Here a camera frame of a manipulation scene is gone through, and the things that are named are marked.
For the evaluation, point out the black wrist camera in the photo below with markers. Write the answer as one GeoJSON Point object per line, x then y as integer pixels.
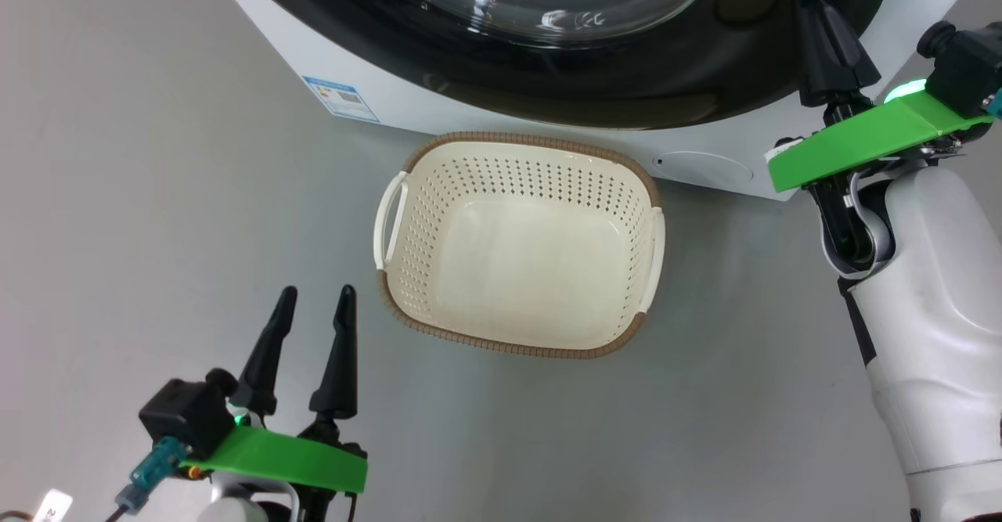
{"type": "Point", "coordinates": [967, 60]}
{"type": "Point", "coordinates": [188, 416]}

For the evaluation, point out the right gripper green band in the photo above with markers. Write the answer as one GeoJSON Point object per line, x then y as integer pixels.
{"type": "Point", "coordinates": [861, 146]}

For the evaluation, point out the blue energy label sticker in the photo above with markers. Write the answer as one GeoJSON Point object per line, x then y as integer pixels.
{"type": "Point", "coordinates": [340, 99]}

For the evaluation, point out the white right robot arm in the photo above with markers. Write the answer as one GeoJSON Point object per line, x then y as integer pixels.
{"type": "Point", "coordinates": [939, 350]}

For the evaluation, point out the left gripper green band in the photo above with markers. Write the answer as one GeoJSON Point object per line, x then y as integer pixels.
{"type": "Point", "coordinates": [290, 459]}

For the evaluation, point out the white front-load washing machine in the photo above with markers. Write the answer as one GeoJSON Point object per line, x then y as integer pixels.
{"type": "Point", "coordinates": [916, 29]}

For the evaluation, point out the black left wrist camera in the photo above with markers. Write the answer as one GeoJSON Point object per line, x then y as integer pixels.
{"type": "Point", "coordinates": [188, 416]}

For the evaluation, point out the black round glass door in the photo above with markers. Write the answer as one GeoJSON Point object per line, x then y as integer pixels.
{"type": "Point", "coordinates": [587, 76]}

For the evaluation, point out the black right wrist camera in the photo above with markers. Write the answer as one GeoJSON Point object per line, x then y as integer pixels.
{"type": "Point", "coordinates": [967, 60]}

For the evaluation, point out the cream plastic laundry basket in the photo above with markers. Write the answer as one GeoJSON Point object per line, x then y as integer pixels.
{"type": "Point", "coordinates": [532, 271]}

